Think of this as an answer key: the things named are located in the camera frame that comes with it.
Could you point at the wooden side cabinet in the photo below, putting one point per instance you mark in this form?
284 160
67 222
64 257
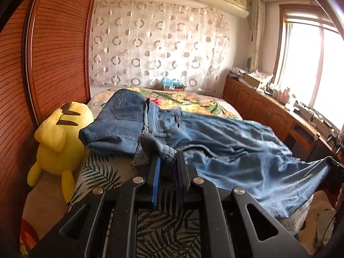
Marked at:
255 106

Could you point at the window with wooden frame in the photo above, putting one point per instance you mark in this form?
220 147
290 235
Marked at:
309 61

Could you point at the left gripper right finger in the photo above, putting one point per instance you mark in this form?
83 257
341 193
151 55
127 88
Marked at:
233 224

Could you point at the cardboard box on cabinet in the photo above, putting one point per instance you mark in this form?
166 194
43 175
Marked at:
255 82

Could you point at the circle pattern sheer curtain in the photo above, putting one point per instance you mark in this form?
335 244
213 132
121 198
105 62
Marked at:
141 43

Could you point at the pink figurine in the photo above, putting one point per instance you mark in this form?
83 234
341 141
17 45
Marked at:
285 96

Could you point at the side window drape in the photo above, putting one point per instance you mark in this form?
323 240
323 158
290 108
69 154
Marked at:
257 23

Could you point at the wooden louvered wardrobe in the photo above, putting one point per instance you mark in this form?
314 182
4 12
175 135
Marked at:
44 63

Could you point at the folded dark blue jeans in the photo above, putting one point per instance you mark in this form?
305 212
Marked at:
118 126

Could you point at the blue item on box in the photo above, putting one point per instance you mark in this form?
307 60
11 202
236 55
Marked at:
171 85

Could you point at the yellow Pikachu plush toy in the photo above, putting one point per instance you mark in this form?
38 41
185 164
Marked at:
60 150

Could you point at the wall air conditioner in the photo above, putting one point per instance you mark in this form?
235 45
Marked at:
237 8

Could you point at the palm leaf print bedsheet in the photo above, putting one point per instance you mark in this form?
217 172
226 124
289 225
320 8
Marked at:
167 231

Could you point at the light blue denim jeans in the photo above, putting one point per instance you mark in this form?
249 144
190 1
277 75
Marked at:
230 153

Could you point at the wooden chair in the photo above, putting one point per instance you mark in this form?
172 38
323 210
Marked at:
301 141

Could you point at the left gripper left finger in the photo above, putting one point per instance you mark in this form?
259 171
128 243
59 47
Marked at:
104 222

